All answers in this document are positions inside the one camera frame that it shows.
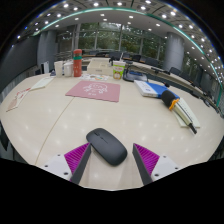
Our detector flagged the white paper pamphlet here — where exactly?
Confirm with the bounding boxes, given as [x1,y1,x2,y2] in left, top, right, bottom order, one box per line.
[29,77,54,91]

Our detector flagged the red bottle with green band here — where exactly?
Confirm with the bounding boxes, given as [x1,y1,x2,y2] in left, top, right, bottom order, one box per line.
[72,48,83,78]

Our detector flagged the ceiling lights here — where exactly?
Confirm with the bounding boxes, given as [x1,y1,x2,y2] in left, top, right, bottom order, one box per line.
[13,0,224,73]

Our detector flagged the black computer mouse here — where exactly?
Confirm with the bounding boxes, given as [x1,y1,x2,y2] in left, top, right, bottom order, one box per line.
[85,127,128,167]

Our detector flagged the white booklet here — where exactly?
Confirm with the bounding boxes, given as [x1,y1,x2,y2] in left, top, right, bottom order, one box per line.
[173,97,202,129]

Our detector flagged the pink printed mouse pad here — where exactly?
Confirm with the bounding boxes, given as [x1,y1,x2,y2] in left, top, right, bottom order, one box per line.
[65,80,121,103]

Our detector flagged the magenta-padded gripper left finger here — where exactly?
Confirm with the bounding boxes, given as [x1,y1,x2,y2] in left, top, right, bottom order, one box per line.
[41,142,92,185]

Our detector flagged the white cardboard box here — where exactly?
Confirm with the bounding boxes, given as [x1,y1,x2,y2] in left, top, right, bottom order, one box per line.
[86,58,115,77]

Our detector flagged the white lidded mug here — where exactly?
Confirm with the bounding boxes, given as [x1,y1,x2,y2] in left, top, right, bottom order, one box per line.
[63,61,74,78]

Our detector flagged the red and white leaflet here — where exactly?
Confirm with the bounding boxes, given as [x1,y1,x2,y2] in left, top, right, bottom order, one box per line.
[5,87,32,113]

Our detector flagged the colourful sticker sheet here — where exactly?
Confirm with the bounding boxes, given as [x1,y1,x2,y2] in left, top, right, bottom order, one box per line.
[79,73,110,82]

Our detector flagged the dark office chairs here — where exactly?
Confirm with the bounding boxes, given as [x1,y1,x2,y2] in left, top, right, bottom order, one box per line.
[94,50,214,91]

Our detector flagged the black microphone with orange ring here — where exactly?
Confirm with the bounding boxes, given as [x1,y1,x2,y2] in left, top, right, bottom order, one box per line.
[161,89,198,135]

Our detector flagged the black desk conference unit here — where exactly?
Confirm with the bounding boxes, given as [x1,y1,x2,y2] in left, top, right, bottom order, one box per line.
[122,64,148,83]

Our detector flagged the green printed paper cup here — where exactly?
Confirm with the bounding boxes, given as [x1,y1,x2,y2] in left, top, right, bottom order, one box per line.
[112,60,127,81]

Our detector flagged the curved conference desk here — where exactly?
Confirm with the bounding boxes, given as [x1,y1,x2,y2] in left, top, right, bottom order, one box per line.
[128,61,222,111]

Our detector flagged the blue and white book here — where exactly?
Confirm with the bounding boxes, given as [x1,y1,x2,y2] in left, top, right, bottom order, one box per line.
[133,79,181,100]

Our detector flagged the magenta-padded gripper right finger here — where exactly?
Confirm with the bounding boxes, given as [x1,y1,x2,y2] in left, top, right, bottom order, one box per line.
[132,142,183,186]

